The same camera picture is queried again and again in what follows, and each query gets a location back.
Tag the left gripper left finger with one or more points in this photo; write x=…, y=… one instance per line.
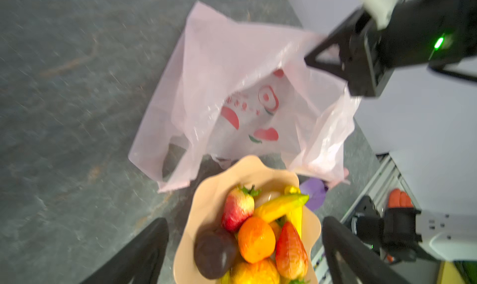
x=138, y=262

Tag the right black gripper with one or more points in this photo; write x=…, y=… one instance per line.
x=436, y=33

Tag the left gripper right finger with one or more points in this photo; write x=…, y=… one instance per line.
x=366, y=266

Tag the orange tangerine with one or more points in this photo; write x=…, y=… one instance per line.
x=256, y=240

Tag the pink plastic bag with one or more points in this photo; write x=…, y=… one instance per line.
x=233, y=89

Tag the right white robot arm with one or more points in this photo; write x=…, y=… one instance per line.
x=408, y=234

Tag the orange rubber glove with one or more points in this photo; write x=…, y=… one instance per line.
x=399, y=199

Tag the dark purple plum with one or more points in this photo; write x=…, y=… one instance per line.
x=215, y=252

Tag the lower red strawberry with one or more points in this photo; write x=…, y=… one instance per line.
x=291, y=257

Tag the red strawberry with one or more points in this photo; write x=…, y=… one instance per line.
x=291, y=257
x=238, y=207

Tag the beige scalloped fruit bowl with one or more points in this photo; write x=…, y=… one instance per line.
x=208, y=204

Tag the long yellow banana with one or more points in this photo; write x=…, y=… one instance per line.
x=296, y=215

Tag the yellow pear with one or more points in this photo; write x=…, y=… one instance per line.
x=262, y=272

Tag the upper red strawberry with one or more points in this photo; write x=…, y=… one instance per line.
x=238, y=207

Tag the small yellow-green banana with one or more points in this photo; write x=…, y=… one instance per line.
x=280, y=206

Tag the purple scoop pink handle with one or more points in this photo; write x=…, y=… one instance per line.
x=317, y=189

